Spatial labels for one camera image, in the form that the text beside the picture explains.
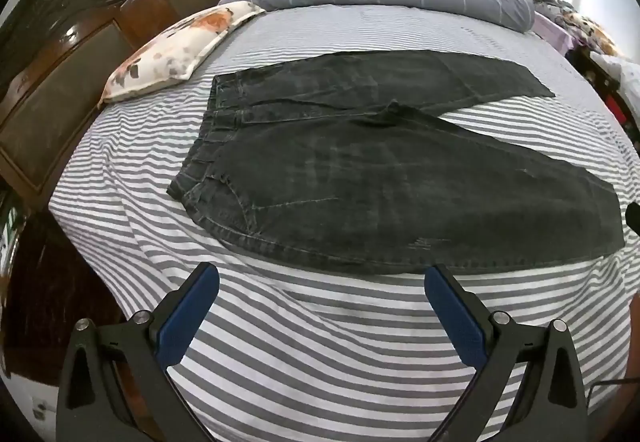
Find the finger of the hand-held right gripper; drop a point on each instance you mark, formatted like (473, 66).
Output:
(634, 218)

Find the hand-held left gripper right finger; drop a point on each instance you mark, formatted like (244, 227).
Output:
(460, 322)

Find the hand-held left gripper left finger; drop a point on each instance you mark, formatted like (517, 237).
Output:
(182, 322)

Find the dark grey denim pants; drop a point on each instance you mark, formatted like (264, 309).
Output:
(375, 171)

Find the grey white striped bed sheet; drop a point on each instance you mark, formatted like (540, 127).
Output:
(325, 347)

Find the dark wooden nightstand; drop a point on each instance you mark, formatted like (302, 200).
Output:
(45, 297)

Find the clothes pile beside bed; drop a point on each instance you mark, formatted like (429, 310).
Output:
(580, 24)

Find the floral print pillow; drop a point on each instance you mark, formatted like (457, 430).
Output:
(165, 51)

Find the carved dark wooden headboard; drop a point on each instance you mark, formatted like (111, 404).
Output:
(60, 71)

